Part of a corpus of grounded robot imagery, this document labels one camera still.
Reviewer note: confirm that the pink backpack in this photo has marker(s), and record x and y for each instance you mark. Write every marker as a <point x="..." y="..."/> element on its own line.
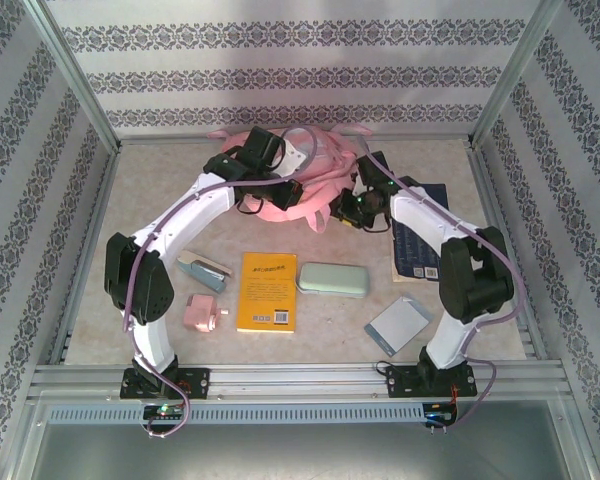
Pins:
<point x="320" y="175"/>

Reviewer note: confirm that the navy blue book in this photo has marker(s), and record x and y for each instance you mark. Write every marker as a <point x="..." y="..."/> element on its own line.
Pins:
<point x="415" y="255"/>

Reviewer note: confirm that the pale green pencil case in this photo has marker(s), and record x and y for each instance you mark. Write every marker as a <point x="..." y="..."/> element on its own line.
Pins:
<point x="335" y="280"/>

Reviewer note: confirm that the small grey notebook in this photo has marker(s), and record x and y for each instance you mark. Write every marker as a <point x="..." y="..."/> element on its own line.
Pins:
<point x="397" y="325"/>

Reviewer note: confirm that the grey blue stapler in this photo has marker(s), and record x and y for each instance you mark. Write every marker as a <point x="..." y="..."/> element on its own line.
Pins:
<point x="205" y="275"/>

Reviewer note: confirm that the yellow book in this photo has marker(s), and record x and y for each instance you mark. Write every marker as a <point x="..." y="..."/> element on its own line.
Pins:
<point x="267" y="295"/>

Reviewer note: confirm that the pink pencil sharpener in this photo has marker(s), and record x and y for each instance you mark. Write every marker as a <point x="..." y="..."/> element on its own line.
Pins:
<point x="200" y="312"/>

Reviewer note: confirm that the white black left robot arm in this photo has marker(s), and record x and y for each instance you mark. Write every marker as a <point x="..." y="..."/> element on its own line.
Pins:
<point x="195" y="220"/>

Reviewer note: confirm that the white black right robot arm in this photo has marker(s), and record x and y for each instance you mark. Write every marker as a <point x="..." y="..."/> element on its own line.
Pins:
<point x="415" y="225"/>

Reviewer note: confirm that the grey metal panel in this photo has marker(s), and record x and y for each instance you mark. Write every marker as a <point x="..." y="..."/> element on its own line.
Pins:
<point x="300" y="455"/>

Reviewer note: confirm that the aluminium frame cross rail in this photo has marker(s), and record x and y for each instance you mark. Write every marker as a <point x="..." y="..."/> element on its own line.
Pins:
<point x="170" y="137"/>

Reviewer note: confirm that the aluminium frame side rail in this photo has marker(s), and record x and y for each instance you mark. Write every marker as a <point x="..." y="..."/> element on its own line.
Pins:
<point x="90" y="235"/>
<point x="491" y="200"/>

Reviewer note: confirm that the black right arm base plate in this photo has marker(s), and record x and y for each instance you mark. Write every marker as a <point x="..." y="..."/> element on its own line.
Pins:
<point x="400" y="382"/>

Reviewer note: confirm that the aluminium frame post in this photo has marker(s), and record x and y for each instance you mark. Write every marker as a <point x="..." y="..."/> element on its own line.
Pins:
<point x="515" y="75"/>
<point x="75" y="85"/>

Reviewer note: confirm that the aluminium mounting rail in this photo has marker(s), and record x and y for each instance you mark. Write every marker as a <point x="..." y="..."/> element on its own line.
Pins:
<point x="300" y="380"/>

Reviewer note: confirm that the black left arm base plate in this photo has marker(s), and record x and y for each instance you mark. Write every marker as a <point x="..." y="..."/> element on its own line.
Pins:
<point x="197" y="382"/>

